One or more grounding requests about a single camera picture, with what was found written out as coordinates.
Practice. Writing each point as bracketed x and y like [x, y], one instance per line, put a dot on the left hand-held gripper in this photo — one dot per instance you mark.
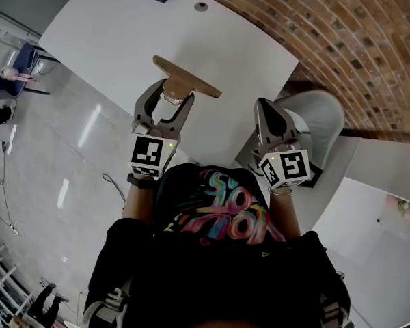
[147, 152]

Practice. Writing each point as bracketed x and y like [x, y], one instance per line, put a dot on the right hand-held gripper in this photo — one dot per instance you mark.
[294, 166]

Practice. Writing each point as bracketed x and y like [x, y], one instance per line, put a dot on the person's left forearm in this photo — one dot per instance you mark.
[136, 203]

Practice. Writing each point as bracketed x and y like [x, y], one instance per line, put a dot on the person's right forearm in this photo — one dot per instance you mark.
[284, 215]

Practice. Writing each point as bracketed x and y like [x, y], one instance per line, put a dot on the pale grey chair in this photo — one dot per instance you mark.
[321, 118]

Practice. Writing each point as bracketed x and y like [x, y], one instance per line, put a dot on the black wrist watch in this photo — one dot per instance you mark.
[140, 181]

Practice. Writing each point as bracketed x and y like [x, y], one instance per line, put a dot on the white shelf cabinet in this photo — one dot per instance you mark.
[358, 224]

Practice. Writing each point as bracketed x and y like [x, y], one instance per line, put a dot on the blue chair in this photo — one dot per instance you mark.
[13, 77]

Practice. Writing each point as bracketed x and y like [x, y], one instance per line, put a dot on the person's black printed shirt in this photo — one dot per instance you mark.
[218, 279]

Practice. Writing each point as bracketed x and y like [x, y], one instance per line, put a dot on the white power strip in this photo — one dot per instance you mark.
[15, 229]

